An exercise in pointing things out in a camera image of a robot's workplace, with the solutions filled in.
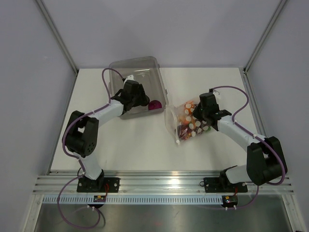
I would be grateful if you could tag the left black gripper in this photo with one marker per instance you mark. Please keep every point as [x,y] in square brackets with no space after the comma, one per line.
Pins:
[142,99]

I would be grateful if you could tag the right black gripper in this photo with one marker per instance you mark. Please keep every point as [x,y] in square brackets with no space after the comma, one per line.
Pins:
[196,112]

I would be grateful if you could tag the fake purple onion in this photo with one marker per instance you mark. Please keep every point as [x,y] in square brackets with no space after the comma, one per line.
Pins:
[154,104]

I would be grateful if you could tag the clear zip top bag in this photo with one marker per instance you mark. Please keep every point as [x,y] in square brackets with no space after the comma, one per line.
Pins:
[181,126]

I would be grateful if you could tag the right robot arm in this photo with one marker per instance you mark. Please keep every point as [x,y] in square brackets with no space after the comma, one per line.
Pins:
[265,160]

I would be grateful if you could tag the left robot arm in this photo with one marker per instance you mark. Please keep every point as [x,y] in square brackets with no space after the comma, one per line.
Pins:
[81,134]

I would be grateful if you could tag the fake orange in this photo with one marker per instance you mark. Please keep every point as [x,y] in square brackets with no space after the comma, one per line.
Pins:
[189,107]

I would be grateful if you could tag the grey transparent plastic container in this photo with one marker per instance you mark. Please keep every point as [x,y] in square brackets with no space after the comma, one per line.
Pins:
[146,72]

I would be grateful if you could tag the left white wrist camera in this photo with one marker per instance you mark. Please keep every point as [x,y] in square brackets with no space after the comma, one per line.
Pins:
[130,77]

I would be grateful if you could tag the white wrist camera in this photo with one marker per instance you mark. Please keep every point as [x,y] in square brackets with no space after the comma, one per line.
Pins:
[216,93]
[130,77]

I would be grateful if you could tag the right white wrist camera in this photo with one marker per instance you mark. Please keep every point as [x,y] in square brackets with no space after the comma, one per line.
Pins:
[216,93]

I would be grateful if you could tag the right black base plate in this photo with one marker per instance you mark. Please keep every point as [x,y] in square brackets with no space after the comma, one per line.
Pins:
[219,185]

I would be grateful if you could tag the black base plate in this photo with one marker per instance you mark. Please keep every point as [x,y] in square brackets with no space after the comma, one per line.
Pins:
[109,184]
[219,185]

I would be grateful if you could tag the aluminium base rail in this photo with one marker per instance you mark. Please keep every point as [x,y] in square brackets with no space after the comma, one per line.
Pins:
[136,183]

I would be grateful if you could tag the left aluminium frame post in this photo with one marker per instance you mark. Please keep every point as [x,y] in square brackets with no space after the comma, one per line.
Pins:
[58,38]

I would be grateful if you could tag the aluminium frame post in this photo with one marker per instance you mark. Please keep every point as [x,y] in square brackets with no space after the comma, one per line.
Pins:
[265,34]
[58,38]

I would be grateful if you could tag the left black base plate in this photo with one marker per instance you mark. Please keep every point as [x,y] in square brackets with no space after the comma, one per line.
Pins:
[109,184]

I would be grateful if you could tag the white slotted cable duct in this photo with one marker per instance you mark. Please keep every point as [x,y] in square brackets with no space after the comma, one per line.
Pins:
[143,200]

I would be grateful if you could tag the right aluminium frame post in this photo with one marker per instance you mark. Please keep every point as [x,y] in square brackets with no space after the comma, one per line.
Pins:
[265,34]

